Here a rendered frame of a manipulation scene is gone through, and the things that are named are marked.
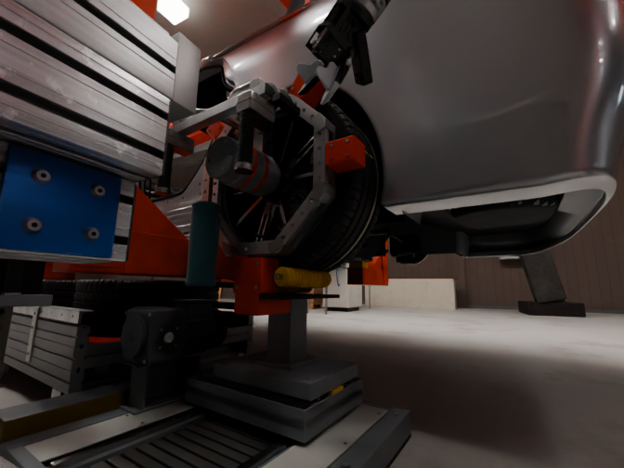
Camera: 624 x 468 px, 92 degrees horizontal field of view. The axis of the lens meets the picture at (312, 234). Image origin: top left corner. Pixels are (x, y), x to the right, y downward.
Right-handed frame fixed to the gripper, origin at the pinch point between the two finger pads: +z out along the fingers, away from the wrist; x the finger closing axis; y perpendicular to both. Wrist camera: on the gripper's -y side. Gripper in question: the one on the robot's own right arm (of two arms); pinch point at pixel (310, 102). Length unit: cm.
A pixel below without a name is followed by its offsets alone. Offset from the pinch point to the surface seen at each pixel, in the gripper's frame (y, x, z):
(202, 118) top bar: 13.9, -25.4, 20.4
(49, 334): 19, -36, 123
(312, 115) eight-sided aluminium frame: -9.8, -17.6, 0.7
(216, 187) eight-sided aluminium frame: -5, -42, 42
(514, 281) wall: -888, -317, -34
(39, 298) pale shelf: 28, -12, 85
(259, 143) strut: -5.2, -29.8, 17.6
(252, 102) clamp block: 9.4, -6.6, 8.3
